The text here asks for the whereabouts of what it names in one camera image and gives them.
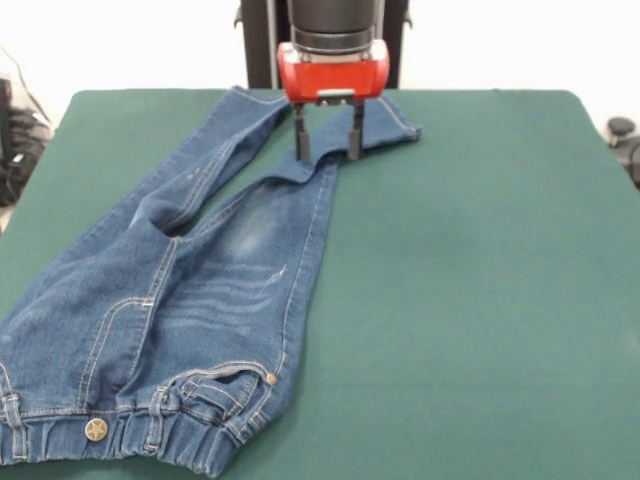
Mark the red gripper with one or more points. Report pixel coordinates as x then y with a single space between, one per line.
332 80

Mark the blue denim jeans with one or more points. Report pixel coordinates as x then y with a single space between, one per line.
175 300

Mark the dark green table cloth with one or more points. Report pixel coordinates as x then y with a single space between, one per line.
500 300

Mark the grey wheeled base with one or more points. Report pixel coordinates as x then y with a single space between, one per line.
620 126

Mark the black equipment stand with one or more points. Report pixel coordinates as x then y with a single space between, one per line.
25 145

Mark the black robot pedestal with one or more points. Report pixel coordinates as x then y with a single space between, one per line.
260 45

